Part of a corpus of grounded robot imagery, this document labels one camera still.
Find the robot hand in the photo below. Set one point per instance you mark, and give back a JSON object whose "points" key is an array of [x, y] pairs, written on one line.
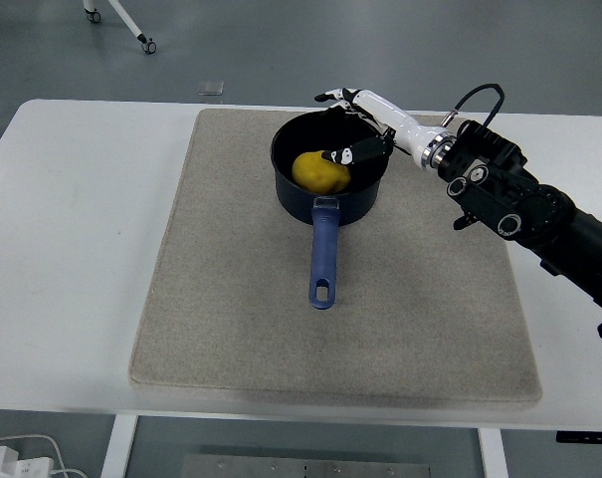
{"points": [[395, 119]]}

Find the yellow potato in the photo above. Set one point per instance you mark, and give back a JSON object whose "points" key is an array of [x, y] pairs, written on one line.
{"points": [[313, 171]]}

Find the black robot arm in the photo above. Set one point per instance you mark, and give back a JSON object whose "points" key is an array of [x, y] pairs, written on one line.
{"points": [[529, 204]]}

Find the grey floor socket plate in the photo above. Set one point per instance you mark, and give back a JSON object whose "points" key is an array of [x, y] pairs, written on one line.
{"points": [[211, 87]]}

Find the beige table mat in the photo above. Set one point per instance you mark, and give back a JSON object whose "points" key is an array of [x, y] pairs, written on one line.
{"points": [[280, 348]]}

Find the white stand with casters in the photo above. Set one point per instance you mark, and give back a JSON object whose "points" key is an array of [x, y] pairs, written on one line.
{"points": [[129, 20]]}

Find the white table leg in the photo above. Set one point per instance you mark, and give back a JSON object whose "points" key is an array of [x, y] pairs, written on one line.
{"points": [[493, 455], [116, 448]]}

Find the grey metal plate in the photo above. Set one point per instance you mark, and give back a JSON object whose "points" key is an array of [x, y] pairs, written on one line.
{"points": [[305, 468]]}

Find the black table control panel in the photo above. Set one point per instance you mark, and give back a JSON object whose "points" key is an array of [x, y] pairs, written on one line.
{"points": [[586, 437]]}

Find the white power strip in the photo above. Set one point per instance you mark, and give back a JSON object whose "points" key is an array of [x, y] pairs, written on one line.
{"points": [[17, 465]]}

